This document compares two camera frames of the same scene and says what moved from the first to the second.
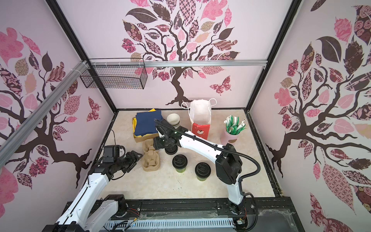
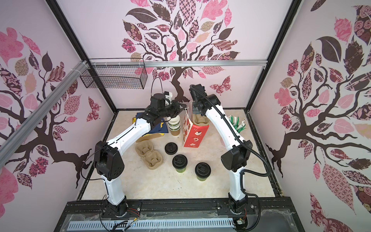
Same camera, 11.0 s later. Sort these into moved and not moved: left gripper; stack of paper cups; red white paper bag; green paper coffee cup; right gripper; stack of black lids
Moved: red white paper bag; left gripper; right gripper
Not moved: stack of black lids; green paper coffee cup; stack of paper cups
